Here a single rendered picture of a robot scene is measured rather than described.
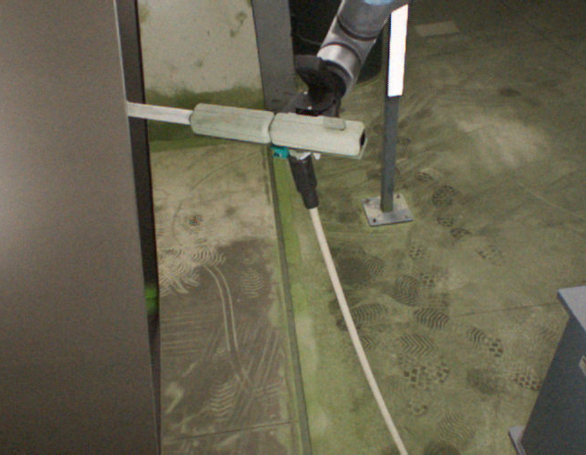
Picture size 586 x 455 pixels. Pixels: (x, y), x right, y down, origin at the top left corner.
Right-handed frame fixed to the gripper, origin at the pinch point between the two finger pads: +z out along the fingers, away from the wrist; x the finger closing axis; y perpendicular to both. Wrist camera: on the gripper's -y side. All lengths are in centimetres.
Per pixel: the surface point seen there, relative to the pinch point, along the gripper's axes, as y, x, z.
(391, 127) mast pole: 89, 10, -99
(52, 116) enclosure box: -32.0, 7.6, 29.5
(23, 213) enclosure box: -23.0, 13.4, 35.5
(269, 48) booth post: 94, 86, -151
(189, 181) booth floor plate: 128, 113, -83
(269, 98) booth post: 121, 90, -143
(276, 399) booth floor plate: 105, 20, 14
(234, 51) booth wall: 92, 102, -143
